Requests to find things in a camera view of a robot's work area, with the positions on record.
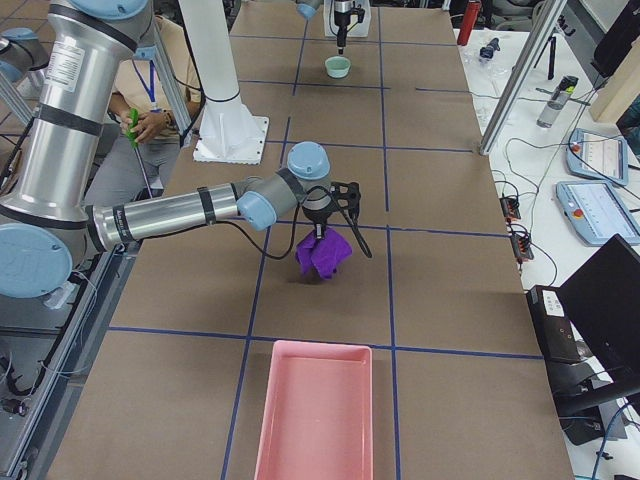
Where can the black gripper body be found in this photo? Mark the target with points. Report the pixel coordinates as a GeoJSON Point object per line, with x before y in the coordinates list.
{"type": "Point", "coordinates": [318, 216]}
{"type": "Point", "coordinates": [341, 20]}

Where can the green ceramic bowl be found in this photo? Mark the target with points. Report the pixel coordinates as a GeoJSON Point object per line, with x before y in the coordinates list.
{"type": "Point", "coordinates": [337, 67]}

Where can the purple cloth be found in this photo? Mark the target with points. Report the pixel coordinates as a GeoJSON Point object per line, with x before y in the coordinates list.
{"type": "Point", "coordinates": [323, 255]}

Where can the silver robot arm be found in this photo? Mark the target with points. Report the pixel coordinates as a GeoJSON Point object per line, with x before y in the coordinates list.
{"type": "Point", "coordinates": [47, 228]}
{"type": "Point", "coordinates": [308, 8]}

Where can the black desktop computer box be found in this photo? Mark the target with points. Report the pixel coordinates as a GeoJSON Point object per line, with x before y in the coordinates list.
{"type": "Point", "coordinates": [552, 327]}

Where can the red water bottle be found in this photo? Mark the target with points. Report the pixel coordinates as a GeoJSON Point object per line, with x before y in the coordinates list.
{"type": "Point", "coordinates": [468, 21]}

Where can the upper orange terminal block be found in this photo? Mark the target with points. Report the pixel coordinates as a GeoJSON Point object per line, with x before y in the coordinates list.
{"type": "Point", "coordinates": [510, 208]}

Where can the orange terminal block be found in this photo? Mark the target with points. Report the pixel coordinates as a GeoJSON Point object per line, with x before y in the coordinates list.
{"type": "Point", "coordinates": [510, 208]}
{"type": "Point", "coordinates": [521, 246]}

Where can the seated person beige shirt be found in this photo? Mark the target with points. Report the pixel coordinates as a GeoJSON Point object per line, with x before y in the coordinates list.
{"type": "Point", "coordinates": [148, 146]}

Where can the pink plastic tray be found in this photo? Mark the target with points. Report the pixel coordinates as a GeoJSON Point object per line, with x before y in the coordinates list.
{"type": "Point", "coordinates": [318, 413]}

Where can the lower orange terminal block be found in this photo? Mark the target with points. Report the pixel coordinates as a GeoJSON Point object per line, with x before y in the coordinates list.
{"type": "Point", "coordinates": [521, 246]}

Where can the clear water bottle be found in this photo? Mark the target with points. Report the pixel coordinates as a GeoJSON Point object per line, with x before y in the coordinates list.
{"type": "Point", "coordinates": [557, 101]}

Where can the upper teach pendant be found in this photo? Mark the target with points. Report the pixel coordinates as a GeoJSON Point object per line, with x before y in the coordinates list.
{"type": "Point", "coordinates": [594, 156]}

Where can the teach pendant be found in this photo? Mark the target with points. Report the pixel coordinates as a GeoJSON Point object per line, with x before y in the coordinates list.
{"type": "Point", "coordinates": [596, 212]}
{"type": "Point", "coordinates": [594, 156]}

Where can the lower teach pendant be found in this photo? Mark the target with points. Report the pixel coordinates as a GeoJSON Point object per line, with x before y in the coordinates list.
{"type": "Point", "coordinates": [596, 212]}

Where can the black monitor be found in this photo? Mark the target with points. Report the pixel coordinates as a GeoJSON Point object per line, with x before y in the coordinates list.
{"type": "Point", "coordinates": [601, 300]}

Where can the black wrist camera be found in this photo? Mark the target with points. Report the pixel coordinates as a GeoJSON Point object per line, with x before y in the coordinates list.
{"type": "Point", "coordinates": [347, 197]}
{"type": "Point", "coordinates": [358, 11]}

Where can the aluminium frame post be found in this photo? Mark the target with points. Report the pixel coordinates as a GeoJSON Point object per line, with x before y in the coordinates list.
{"type": "Point", "coordinates": [533, 46]}

